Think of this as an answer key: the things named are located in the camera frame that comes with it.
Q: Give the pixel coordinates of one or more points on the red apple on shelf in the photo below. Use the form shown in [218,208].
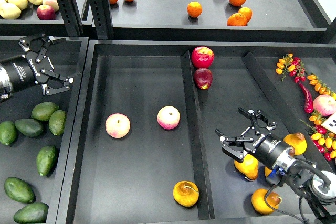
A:
[46,12]

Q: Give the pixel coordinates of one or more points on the dark green avocado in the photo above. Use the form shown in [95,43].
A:
[19,190]

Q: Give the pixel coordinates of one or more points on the red chili pepper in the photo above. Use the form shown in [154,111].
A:
[308,101]

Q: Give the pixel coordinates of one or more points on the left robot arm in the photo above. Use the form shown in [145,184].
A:
[33,68]

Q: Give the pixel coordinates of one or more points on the dark avocado left bin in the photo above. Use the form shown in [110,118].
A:
[29,127]

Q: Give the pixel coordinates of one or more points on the orange cherry tomato bunch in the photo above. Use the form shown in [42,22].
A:
[319,86]

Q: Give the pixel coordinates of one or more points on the pale yellow apple front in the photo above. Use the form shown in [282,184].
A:
[10,11]

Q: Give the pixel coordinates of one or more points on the black upper left shelf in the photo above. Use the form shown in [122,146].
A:
[28,22]

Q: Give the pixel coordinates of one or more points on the pink apple right bin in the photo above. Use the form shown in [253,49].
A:
[324,104]

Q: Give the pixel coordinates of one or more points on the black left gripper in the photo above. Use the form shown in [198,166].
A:
[24,71]

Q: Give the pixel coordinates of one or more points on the light green avocado far left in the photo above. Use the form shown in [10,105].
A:
[8,132]

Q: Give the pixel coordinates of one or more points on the yellow pear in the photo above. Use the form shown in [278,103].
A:
[267,171]
[258,201]
[249,167]
[297,141]
[186,193]

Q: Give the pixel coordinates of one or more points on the black perforated shelf post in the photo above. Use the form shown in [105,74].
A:
[101,13]

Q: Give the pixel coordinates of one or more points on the dark red apple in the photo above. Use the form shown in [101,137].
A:
[203,78]

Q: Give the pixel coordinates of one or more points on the black perforated left post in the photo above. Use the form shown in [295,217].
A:
[71,17]

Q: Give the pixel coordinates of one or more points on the cherry tomato bunch lower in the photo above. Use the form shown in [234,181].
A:
[323,139]

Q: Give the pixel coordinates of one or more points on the black diagonal divider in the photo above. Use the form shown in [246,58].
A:
[285,104]

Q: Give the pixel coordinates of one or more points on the white label card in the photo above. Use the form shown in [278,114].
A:
[330,123]

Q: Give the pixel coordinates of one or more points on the black left bin tray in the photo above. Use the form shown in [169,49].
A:
[19,159]

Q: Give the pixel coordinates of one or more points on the yellow pear bottom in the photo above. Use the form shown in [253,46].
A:
[258,201]

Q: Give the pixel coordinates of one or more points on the cherry tomato bunch upper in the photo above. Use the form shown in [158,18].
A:
[292,66]

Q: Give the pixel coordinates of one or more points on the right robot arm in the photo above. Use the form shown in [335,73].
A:
[315,186]

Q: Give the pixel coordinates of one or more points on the green avocado right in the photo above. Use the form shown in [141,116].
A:
[57,121]

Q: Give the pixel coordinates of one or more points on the pink apple centre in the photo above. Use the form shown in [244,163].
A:
[168,117]

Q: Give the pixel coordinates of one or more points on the pink apple left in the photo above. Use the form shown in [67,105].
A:
[117,125]

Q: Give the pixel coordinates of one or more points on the pink peach on shelf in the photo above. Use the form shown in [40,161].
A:
[52,3]

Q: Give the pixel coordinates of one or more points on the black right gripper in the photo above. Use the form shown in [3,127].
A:
[257,141]

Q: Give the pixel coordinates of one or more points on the pink apple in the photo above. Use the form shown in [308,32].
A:
[117,125]
[168,117]

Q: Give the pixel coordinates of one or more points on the black bin divider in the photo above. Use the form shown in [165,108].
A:
[205,206]

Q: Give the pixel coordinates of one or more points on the green avocado top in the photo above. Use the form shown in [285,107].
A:
[43,111]

